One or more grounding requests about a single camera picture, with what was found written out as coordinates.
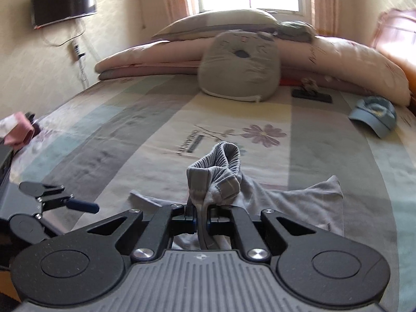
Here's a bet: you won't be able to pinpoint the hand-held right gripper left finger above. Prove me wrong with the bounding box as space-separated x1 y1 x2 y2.
87 203 197 263

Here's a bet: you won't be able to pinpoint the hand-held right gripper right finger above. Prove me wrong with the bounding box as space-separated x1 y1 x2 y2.
208 206 316 264

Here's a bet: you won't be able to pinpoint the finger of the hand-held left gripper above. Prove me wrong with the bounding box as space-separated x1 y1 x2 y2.
8 213 70 245
19 182 100 214

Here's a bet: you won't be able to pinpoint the grey striped pants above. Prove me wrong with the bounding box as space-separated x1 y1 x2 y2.
129 141 344 251

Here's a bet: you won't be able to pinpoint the folded grey clothes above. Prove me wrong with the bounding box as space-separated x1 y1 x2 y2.
276 20 316 43

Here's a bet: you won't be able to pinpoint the pink white folded cloth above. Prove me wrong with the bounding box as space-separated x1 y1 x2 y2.
0 111 36 147

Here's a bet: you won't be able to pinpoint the patchwork bed sheet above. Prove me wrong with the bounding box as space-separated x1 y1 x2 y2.
0 73 416 312

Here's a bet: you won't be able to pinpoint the grey cat face pillow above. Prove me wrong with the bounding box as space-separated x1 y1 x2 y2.
198 30 282 103

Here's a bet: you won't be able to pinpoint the black phone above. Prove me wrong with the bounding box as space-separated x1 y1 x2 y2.
291 88 334 105

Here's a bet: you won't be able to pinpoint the flower hair clip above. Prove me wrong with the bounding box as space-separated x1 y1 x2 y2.
301 78 321 93

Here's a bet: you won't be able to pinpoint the blue cap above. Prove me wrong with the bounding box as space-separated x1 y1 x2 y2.
348 96 398 139

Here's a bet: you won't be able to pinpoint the grey floral pillow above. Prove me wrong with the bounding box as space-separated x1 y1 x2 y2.
151 9 280 40

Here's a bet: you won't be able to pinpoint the pink folded quilt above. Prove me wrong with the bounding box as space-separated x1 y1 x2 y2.
94 36 412 107

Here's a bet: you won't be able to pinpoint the wooden bed headboard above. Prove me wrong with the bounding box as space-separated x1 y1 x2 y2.
370 8 416 118

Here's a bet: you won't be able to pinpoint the black wall cable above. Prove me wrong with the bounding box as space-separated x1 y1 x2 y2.
42 18 100 90

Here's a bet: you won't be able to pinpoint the black wall television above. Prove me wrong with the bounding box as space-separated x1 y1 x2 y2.
30 0 99 30

